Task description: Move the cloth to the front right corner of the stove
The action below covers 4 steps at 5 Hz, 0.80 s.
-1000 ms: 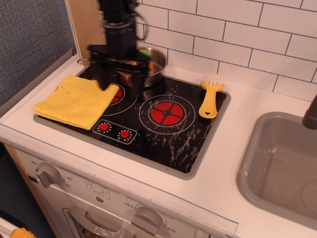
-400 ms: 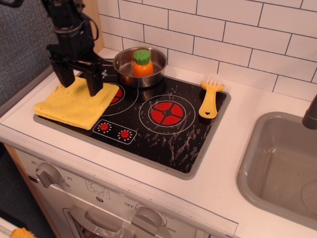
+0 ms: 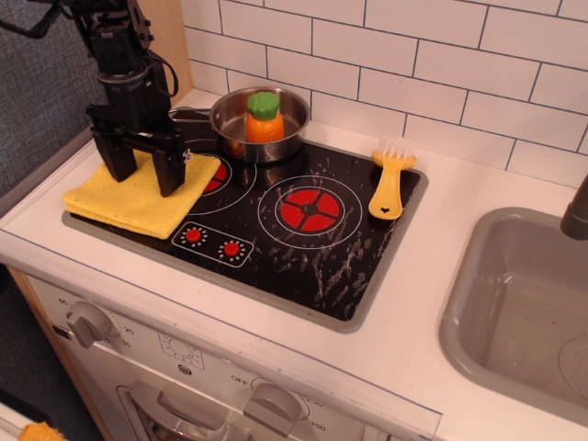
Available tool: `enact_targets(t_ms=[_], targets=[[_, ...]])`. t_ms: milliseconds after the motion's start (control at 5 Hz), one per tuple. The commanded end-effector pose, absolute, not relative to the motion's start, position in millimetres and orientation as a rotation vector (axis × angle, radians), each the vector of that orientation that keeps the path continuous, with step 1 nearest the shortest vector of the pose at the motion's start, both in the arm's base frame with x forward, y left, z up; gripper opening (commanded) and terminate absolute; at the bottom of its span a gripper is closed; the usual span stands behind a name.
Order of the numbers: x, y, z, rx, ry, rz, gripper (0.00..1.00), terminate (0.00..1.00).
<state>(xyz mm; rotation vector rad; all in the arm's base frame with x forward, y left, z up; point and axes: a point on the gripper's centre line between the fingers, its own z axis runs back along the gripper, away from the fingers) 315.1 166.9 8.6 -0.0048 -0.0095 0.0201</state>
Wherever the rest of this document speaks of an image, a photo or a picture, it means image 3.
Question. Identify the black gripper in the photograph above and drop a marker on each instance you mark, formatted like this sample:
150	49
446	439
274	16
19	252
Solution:
138	102

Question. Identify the yellow cloth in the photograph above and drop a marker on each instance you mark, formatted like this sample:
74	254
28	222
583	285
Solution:
136	204

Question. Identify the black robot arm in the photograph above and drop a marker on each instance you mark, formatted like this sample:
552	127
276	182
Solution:
118	37

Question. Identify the red left stove knob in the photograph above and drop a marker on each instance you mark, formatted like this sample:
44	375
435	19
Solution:
193	235

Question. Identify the red stove knob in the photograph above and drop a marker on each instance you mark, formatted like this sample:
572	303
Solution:
193	235
231	249

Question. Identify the red right stove knob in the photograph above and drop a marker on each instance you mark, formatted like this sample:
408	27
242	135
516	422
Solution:
231	249

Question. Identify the black toy stove top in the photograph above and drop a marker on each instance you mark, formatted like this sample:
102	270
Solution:
309	245

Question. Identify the orange toy carrot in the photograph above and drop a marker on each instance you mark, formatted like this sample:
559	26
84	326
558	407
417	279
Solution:
264	122

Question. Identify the grey timer knob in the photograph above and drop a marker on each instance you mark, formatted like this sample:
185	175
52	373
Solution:
88	323

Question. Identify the yellow dish brush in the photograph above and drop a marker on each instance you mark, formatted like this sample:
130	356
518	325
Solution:
394	155

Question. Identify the grey oven knob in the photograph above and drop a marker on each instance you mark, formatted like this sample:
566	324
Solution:
273	408

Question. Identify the orange fuzzy object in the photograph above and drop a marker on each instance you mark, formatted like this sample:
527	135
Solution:
40	432

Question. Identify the grey sink basin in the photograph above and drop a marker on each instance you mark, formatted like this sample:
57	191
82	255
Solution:
516	318

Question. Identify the grey faucet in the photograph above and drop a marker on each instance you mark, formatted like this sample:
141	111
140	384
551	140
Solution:
574	222

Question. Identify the silver pot with handle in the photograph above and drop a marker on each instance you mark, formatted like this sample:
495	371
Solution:
227	119

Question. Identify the wooden side post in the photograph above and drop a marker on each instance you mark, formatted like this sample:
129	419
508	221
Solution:
167	26

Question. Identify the grey oven door handle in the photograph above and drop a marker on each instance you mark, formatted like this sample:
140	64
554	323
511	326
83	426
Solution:
197	419

